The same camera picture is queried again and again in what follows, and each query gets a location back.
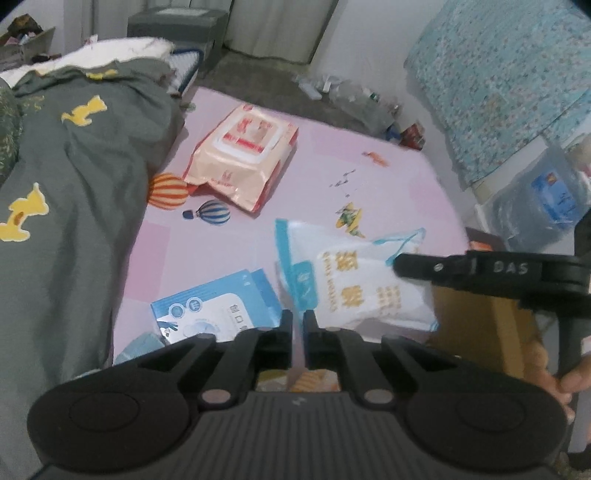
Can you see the grey storage box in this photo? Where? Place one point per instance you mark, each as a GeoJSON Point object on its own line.
{"type": "Point", "coordinates": [175, 27]}

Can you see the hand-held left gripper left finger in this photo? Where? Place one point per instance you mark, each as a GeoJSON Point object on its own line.
{"type": "Point", "coordinates": [285, 341]}

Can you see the brown box of clutter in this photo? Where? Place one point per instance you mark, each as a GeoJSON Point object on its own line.
{"type": "Point", "coordinates": [23, 41]}

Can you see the person's right hand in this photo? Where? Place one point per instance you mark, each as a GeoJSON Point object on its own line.
{"type": "Point", "coordinates": [570, 381]}

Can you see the grey curtain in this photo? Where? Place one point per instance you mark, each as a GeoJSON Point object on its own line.
{"type": "Point", "coordinates": [120, 14]}
{"type": "Point", "coordinates": [281, 27]}

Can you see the green patterned pillow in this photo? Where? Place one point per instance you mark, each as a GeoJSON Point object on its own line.
{"type": "Point", "coordinates": [7, 129]}

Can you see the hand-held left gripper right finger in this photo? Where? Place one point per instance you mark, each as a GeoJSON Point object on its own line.
{"type": "Point", "coordinates": [309, 341]}

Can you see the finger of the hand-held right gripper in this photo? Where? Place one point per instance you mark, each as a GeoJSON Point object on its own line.
{"type": "Point", "coordinates": [429, 270]}

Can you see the pink wet wipes pack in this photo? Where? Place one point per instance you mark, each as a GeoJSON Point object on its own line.
{"type": "Point", "coordinates": [240, 152]}

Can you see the teal floral cloth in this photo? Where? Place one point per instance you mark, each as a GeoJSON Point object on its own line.
{"type": "Point", "coordinates": [485, 69]}

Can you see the brown cardboard box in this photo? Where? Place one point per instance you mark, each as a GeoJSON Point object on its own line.
{"type": "Point", "coordinates": [461, 314]}

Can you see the blue face mask packet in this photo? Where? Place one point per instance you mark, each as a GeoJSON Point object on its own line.
{"type": "Point", "coordinates": [207, 304]}

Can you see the small red box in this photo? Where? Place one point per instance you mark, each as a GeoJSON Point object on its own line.
{"type": "Point", "coordinates": [412, 136]}

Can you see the blue striped mattress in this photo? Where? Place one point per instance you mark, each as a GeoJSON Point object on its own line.
{"type": "Point", "coordinates": [184, 69]}

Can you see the blue water jug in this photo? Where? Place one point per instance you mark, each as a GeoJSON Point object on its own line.
{"type": "Point", "coordinates": [554, 194]}

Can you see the white fluffy blanket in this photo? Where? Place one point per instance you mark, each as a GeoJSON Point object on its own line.
{"type": "Point", "coordinates": [115, 50]}

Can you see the clear bag of bottles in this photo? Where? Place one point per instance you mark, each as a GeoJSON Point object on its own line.
{"type": "Point", "coordinates": [364, 106]}

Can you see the grey blanket with yellow figures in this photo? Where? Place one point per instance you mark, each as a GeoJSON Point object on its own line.
{"type": "Point", "coordinates": [69, 207]}

